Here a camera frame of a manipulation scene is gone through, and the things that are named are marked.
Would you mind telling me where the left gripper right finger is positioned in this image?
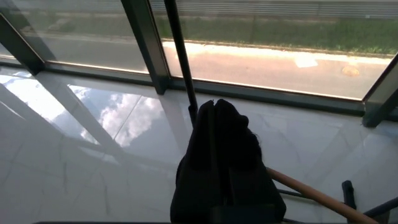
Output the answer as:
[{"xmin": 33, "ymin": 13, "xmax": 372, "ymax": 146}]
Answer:
[{"xmin": 225, "ymin": 167, "xmax": 287, "ymax": 223}]

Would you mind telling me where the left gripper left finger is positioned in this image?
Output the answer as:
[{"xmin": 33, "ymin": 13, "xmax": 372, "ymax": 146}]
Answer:
[{"xmin": 170, "ymin": 100, "xmax": 224, "ymax": 223}]

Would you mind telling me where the pink clothes hanger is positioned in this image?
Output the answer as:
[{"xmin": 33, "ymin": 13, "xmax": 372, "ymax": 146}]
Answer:
[{"xmin": 266, "ymin": 167, "xmax": 379, "ymax": 224}]

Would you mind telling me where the black garment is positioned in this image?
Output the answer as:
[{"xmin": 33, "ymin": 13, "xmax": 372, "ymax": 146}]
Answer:
[{"xmin": 213, "ymin": 98, "xmax": 264, "ymax": 175}]

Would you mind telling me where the black clothes rack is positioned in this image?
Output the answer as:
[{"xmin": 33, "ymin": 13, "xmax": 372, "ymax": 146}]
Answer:
[{"xmin": 164, "ymin": 0, "xmax": 398, "ymax": 224}]

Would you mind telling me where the window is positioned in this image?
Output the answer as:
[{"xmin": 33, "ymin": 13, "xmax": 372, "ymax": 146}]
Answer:
[{"xmin": 0, "ymin": 0, "xmax": 398, "ymax": 128}]

